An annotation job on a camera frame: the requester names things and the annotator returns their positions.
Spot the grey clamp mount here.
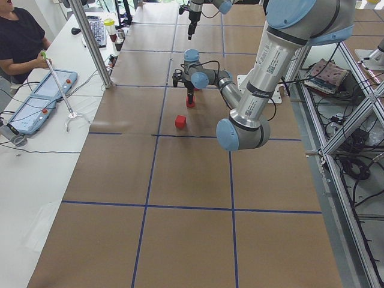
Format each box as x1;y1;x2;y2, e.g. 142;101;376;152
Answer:
1;118;28;147

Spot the red block hidden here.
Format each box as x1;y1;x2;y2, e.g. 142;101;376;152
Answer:
175;115;187;130

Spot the lower teach pendant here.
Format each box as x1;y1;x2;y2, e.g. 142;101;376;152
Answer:
9;96;56;135

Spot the yellow lid cup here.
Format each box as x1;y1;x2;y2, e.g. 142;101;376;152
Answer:
104;18;117;43

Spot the metal cup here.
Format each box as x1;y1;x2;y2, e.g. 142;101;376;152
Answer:
116;29;125;41

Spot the person's hand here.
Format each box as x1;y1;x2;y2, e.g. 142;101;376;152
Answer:
31;56;52;68

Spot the grabber reacher stick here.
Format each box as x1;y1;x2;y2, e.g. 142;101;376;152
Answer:
40;51;91;132

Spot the upper teach pendant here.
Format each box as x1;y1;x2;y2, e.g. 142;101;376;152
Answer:
31;68;79;100

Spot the black keyboard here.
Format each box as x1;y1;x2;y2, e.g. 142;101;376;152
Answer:
88;20;106;48

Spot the teach pendant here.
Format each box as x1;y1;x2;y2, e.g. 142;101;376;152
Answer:
9;96;56;135
31;68;79;100

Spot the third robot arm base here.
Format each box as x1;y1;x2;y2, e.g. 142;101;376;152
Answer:
355;40;383;69

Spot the aluminium frame post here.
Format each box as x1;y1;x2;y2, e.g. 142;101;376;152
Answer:
69;0;112;88

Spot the black computer mouse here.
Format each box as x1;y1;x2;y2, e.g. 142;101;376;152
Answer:
71;27;81;35

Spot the person in black shirt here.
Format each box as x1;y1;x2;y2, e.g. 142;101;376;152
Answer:
1;1;51;84

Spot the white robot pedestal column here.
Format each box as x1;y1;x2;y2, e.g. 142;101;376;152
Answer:
236;71;284;104

